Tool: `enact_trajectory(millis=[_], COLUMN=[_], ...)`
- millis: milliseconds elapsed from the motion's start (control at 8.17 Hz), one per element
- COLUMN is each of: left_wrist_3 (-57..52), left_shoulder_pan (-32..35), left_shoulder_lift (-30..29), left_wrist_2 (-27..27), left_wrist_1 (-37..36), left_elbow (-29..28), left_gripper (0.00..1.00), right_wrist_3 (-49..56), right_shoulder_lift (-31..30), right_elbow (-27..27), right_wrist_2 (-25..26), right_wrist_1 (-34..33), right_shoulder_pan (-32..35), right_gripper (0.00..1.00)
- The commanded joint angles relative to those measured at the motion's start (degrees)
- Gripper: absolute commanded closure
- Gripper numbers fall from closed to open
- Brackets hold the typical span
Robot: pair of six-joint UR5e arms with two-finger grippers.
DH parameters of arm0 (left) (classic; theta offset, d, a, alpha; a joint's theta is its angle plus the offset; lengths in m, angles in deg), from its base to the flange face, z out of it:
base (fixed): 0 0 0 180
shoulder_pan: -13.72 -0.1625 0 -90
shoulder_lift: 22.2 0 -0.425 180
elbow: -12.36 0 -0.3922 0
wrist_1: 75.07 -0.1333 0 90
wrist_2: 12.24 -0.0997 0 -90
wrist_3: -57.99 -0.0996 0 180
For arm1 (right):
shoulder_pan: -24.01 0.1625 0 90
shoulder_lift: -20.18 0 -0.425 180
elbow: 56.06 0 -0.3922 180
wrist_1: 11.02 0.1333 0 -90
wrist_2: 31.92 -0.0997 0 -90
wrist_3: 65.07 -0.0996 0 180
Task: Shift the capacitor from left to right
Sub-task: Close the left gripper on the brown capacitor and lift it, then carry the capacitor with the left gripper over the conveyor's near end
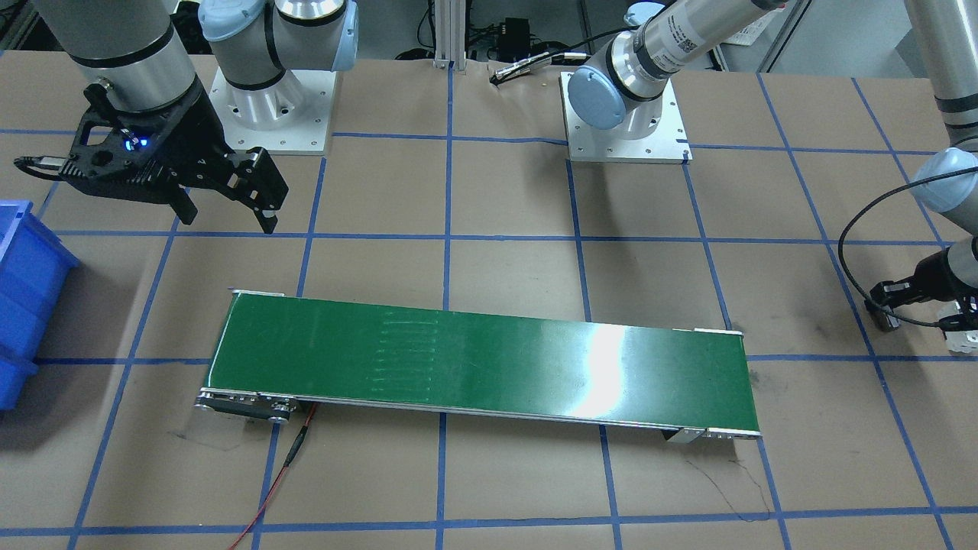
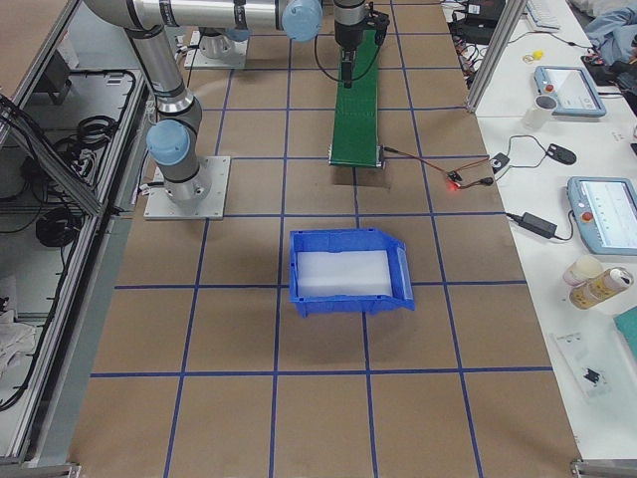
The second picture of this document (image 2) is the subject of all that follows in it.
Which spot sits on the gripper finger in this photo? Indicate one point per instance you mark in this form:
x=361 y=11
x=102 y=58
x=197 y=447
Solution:
x=346 y=68

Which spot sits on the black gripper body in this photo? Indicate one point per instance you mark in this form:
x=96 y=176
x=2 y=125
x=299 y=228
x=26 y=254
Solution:
x=345 y=30

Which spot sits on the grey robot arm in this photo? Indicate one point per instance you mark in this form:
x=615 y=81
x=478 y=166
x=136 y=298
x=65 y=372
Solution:
x=302 y=22
x=172 y=140

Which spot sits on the green conveyor belt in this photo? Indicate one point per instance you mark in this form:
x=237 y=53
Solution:
x=355 y=140

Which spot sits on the small red led board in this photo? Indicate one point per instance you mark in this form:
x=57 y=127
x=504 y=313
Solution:
x=454 y=180

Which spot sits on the white mug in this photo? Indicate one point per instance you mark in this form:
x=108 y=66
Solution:
x=540 y=112

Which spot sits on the blue plastic bin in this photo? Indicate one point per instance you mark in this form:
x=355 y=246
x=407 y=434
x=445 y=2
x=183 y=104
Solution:
x=357 y=239

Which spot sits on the white foam bin liner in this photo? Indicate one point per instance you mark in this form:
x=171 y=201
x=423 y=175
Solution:
x=350 y=273

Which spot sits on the black computer mouse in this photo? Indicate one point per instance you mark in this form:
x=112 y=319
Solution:
x=561 y=154

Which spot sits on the blue teach pendant far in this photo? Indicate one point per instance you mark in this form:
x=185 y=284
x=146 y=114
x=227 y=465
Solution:
x=573 y=90

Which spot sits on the blue teach pendant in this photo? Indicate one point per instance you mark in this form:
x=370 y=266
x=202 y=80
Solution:
x=605 y=213
x=573 y=90

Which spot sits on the black power adapter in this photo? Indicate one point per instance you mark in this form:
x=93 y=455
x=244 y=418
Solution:
x=542 y=227

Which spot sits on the blue teach pendant near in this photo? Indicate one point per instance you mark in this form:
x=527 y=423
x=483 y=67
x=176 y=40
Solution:
x=605 y=213

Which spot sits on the drink can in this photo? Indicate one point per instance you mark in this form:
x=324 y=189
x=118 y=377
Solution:
x=604 y=286

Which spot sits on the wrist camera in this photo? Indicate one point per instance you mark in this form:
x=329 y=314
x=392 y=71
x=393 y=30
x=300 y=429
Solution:
x=378 y=22

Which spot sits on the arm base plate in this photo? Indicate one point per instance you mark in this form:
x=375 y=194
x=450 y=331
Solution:
x=217 y=49
x=201 y=197

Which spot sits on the aluminium frame post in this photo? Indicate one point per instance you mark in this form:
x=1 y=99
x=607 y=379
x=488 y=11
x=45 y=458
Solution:
x=503 y=32

